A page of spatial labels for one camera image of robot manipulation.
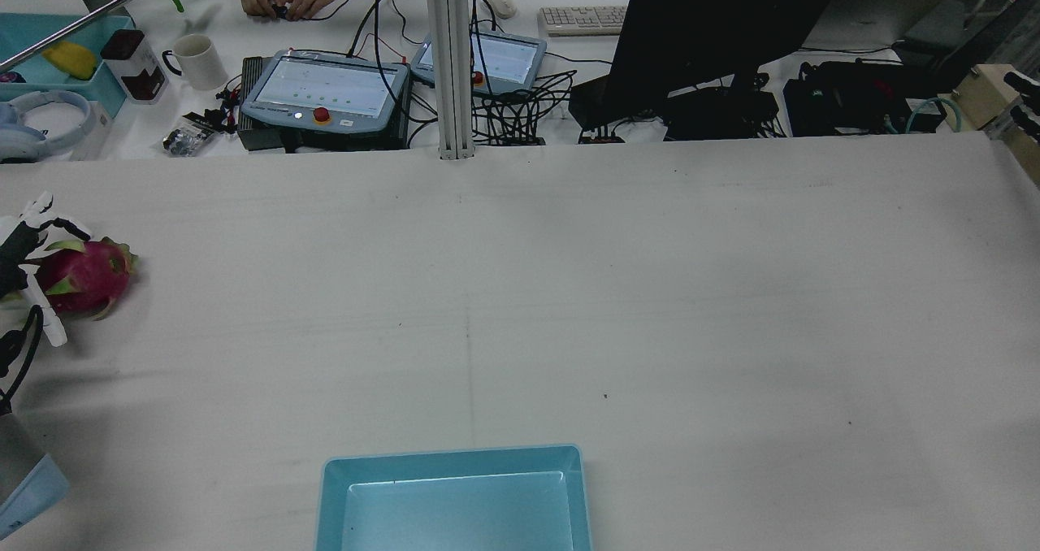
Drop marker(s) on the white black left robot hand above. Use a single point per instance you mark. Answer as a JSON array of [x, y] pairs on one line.
[[12, 250]]

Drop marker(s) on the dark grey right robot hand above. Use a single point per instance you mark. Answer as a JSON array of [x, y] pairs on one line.
[[1025, 82]]

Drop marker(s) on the small black device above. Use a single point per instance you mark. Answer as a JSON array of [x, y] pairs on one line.
[[281, 11]]

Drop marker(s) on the red dragon fruit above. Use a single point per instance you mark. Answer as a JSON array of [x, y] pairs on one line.
[[85, 279]]

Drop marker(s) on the wooden box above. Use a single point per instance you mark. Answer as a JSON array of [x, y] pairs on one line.
[[979, 96]]

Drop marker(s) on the white mug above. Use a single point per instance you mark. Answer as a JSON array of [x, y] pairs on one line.
[[201, 62]]

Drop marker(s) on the grey teach pendant red button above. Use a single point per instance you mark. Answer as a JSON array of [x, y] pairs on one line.
[[325, 88]]

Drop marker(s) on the light blue headphones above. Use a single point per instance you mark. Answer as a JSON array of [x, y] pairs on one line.
[[20, 141]]

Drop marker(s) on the dark brown jar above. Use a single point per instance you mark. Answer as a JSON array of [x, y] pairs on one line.
[[138, 67]]

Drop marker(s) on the white box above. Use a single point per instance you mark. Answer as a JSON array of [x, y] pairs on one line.
[[97, 132]]

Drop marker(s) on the clear packet of small parts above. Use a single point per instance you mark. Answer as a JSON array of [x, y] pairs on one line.
[[187, 138]]

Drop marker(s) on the silver laptop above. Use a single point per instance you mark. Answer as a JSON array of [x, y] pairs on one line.
[[869, 19]]

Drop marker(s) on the black equipment case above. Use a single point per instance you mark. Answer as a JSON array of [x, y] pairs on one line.
[[845, 96]]

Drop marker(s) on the white computer mouse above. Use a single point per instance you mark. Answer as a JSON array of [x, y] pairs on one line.
[[501, 4]]

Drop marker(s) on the silver metal rod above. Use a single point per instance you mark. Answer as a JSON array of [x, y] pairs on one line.
[[73, 27]]

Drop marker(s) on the yellow item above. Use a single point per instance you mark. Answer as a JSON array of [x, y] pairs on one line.
[[71, 59]]

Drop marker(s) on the teal plastic tray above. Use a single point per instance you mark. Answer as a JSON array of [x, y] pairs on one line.
[[24, 35]]

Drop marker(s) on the white keyboard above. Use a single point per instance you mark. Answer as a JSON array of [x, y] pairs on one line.
[[581, 20]]

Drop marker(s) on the black desktop box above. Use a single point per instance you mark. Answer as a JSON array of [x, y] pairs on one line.
[[589, 104]]

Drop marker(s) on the black monitor stand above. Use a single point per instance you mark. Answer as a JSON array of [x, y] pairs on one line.
[[715, 116]]

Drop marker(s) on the black USB hub orange ports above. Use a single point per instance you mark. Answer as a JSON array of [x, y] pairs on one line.
[[601, 138]]

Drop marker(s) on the black Huawei monitor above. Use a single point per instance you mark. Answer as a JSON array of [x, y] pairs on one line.
[[699, 31]]

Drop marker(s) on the light blue plastic bin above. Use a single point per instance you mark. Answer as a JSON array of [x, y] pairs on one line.
[[455, 510]]

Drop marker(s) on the aluminium profile post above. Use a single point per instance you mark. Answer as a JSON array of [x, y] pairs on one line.
[[451, 63]]

